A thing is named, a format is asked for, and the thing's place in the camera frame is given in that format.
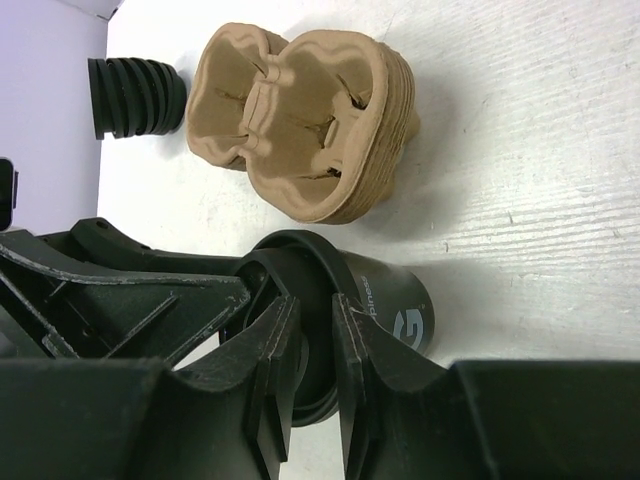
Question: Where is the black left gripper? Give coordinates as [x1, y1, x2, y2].
[1, 218, 249, 360]

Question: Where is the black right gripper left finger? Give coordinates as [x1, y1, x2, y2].
[1, 297, 300, 479]

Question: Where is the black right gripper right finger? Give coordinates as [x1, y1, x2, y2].
[333, 294, 639, 479]

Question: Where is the black paper coffee cup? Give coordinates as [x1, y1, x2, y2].
[341, 251, 435, 355]

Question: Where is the brown pulp cup carrier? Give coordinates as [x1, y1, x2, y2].
[185, 23, 420, 225]

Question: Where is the stack of black lids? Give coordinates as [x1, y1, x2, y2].
[87, 57, 187, 140]

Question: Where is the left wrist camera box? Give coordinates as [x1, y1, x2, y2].
[0, 157, 19, 231]

